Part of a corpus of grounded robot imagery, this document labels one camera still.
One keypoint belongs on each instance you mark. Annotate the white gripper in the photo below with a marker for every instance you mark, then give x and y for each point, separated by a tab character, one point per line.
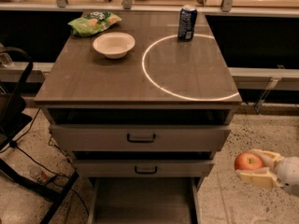
288	173

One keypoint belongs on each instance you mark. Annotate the red apple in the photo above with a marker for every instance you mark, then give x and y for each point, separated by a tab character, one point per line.
248	161

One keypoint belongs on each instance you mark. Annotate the grey drawer cabinet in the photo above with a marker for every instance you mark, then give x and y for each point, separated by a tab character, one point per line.
160	82

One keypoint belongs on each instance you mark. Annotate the bottom open drawer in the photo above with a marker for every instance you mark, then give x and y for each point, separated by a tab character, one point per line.
144	201

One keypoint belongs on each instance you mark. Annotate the middle grey drawer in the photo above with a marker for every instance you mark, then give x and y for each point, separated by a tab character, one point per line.
143	168

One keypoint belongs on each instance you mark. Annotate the grey drawer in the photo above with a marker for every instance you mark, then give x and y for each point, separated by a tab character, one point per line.
140	138
143	168

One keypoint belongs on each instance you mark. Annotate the top grey drawer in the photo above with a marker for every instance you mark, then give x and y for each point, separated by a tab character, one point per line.
140	138

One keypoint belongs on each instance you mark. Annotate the blue soda can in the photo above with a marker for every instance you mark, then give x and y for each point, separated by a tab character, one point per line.
187	21

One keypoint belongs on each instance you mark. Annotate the white bowl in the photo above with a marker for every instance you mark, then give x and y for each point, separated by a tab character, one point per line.
114	45

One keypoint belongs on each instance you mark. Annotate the green chip bag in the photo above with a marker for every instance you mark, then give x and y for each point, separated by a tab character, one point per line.
93	23

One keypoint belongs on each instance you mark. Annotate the clear plastic bottle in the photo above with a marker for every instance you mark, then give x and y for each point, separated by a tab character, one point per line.
38	175

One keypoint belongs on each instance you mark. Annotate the black chair frame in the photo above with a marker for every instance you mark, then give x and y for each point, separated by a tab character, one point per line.
12	121

